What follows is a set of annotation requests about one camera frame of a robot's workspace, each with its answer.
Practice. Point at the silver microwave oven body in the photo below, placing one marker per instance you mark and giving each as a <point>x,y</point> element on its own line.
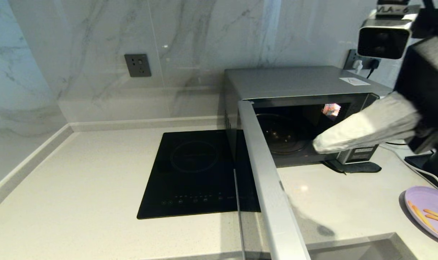
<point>287,81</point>

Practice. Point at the white power plug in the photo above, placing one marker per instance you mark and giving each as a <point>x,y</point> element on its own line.
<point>357,66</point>

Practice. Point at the purple plate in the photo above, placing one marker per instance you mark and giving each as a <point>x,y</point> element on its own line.
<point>428,200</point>

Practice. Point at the dark grey cloth pad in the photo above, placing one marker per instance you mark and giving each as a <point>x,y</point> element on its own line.
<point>363,168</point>

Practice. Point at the black induction cooktop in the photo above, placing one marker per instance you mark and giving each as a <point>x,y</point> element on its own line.
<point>193,173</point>

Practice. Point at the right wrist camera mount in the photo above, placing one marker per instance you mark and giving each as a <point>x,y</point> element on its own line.
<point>383,38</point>

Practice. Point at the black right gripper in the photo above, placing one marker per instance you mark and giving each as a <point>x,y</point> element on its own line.
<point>428,86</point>

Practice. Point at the orange french fry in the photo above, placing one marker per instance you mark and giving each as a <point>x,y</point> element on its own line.
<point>437,218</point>
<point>437,213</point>
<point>419,216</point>

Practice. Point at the white paper sticker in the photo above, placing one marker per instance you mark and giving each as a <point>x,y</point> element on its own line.
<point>353,81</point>

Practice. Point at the grey cabinet door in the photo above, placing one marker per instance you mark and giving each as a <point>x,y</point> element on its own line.
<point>356,251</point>

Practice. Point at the black glass microwave door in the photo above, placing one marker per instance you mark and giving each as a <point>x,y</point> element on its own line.
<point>273,187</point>

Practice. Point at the grey wall socket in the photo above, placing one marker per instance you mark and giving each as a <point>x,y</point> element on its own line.
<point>137,65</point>
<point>376,62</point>
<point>350,61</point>

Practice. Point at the black power plug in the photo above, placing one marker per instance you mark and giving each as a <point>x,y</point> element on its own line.
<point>373,65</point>

